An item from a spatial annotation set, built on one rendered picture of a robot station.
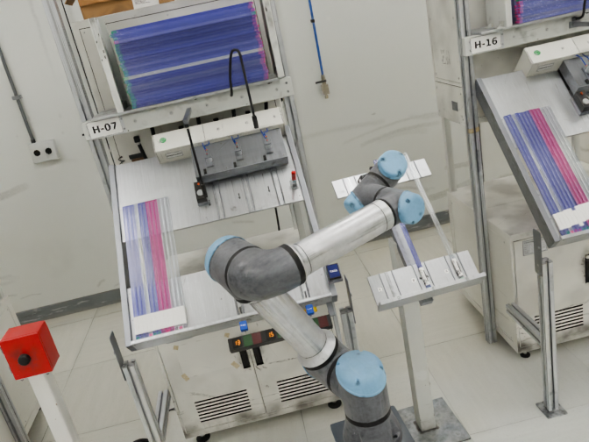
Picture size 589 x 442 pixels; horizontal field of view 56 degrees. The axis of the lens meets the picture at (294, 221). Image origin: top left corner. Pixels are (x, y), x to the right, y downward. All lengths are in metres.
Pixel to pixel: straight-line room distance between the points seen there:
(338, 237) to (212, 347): 1.15
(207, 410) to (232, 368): 0.22
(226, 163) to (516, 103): 1.12
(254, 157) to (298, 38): 1.67
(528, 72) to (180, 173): 1.38
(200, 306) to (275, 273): 0.77
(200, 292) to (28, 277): 2.34
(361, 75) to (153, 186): 1.94
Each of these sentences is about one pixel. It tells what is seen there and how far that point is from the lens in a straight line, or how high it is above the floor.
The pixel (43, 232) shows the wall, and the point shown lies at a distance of 3.97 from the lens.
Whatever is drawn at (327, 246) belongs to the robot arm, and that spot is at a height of 1.12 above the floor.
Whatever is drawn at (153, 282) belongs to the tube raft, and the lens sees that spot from 1.95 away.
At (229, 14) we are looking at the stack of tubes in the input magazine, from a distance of 2.07.
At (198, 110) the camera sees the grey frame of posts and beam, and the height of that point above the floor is 1.33.
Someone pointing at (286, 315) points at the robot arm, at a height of 0.94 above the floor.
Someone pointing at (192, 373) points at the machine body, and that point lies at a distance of 2.32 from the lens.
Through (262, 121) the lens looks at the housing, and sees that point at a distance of 2.11.
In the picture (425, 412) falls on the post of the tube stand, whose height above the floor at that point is 0.10.
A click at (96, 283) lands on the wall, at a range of 4.03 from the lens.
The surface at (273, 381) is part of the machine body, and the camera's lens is 2.36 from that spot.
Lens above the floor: 1.60
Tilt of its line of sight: 20 degrees down
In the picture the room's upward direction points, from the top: 12 degrees counter-clockwise
